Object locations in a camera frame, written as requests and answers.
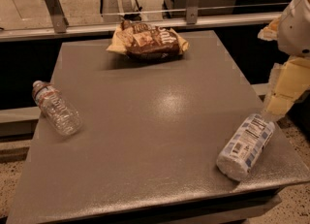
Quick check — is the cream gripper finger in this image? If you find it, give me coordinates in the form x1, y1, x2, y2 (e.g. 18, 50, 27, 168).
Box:
258, 17, 280, 41

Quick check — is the brown chip bag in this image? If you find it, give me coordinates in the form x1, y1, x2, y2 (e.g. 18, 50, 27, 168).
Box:
107, 20, 189, 61

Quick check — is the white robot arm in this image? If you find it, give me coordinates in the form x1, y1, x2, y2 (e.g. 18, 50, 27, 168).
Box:
258, 0, 310, 121

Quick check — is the white labelled bottle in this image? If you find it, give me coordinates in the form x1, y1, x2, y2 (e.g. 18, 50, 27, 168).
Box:
216, 113, 275, 181

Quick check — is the clear plastic water bottle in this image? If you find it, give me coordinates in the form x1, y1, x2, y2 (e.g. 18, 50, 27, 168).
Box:
32, 80, 82, 136

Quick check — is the grey table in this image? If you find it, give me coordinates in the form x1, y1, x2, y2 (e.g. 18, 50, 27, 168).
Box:
7, 31, 309, 224

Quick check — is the horizontal metal rail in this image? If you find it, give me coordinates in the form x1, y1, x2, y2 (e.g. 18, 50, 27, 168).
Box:
0, 12, 281, 42

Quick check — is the left metal rail bracket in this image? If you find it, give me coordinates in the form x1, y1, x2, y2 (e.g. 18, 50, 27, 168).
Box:
45, 0, 69, 33

